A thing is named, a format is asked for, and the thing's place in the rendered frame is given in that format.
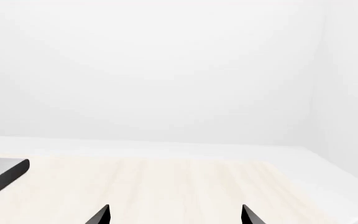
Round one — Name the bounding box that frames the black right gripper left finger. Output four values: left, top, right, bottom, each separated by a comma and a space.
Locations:
85, 203, 111, 224

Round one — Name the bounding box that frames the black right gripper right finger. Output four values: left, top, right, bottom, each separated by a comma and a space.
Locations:
241, 203, 265, 224

